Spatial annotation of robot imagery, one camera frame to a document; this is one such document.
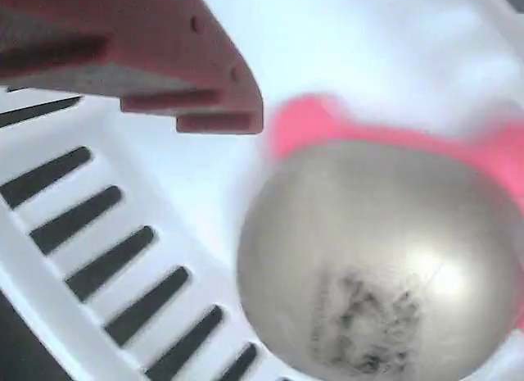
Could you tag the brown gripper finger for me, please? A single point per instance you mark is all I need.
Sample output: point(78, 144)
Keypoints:
point(163, 45)

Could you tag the red turtle toy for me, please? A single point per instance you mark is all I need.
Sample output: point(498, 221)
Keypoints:
point(368, 233)

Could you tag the white slotted plastic basket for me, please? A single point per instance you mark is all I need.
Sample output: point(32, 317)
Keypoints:
point(184, 172)

